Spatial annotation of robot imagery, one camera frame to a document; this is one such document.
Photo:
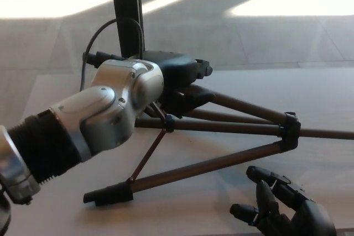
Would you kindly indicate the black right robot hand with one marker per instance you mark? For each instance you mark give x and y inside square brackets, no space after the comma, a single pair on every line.
[298,214]

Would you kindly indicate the bronze tripod with black joints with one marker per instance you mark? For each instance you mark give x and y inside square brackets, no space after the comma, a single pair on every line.
[243,132]

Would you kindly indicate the black vertical post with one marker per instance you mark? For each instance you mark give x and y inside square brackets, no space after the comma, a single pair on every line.
[125,4]

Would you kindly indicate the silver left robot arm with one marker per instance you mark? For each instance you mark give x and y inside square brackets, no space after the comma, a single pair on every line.
[105,114]

